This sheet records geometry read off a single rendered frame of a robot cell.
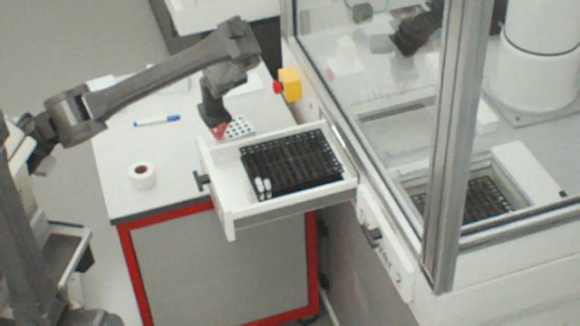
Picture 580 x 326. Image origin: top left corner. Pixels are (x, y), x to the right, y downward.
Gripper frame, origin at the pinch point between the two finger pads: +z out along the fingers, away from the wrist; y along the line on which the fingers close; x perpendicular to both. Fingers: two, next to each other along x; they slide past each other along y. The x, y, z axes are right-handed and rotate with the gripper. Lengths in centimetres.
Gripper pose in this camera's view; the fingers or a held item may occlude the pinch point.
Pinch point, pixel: (217, 136)
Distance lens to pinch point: 226.7
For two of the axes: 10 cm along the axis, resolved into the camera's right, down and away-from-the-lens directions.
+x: -8.8, 3.5, -3.1
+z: 0.5, 7.3, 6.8
